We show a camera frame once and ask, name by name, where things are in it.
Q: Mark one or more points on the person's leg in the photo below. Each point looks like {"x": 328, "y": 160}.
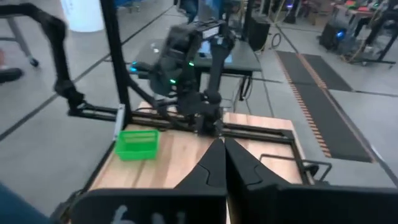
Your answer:
{"x": 15, "y": 208}

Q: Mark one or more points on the black vertical frame post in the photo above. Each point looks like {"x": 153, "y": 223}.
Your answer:
{"x": 116, "y": 62}

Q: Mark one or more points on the white pillar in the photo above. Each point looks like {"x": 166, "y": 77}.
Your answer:
{"x": 82, "y": 15}

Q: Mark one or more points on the black cabinet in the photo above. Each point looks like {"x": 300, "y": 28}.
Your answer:
{"x": 258, "y": 32}

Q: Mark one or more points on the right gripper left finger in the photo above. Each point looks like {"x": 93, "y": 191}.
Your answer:
{"x": 211, "y": 174}

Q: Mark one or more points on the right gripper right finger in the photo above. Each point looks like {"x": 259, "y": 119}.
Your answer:
{"x": 242, "y": 171}

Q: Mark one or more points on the grey cart leg with caster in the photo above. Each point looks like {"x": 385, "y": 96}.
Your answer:
{"x": 18, "y": 37}

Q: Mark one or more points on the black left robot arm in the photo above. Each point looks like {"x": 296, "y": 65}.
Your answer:
{"x": 217, "y": 68}

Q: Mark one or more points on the person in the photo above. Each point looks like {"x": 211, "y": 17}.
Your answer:
{"x": 189, "y": 7}

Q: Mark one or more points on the black aluminium table frame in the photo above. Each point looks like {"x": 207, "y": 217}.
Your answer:
{"x": 255, "y": 132}

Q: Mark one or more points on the black mat orange stripes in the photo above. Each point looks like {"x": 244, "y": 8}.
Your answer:
{"x": 335, "y": 124}

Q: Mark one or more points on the black robot station frame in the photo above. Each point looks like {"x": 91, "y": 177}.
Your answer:
{"x": 382, "y": 34}

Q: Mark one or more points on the dark grey side table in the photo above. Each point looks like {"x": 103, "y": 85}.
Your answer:
{"x": 245, "y": 59}

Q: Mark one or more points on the blue screen laptop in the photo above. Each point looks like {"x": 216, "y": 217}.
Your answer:
{"x": 205, "y": 49}

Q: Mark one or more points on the person's foot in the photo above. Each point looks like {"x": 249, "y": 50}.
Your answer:
{"x": 9, "y": 75}

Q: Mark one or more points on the green slotted plastic basket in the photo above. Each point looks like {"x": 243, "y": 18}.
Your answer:
{"x": 136, "y": 146}

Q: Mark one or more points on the white metal bracket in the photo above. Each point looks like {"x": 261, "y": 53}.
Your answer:
{"x": 119, "y": 121}

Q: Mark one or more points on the plain black floor mat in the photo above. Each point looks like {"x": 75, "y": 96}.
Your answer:
{"x": 329, "y": 73}

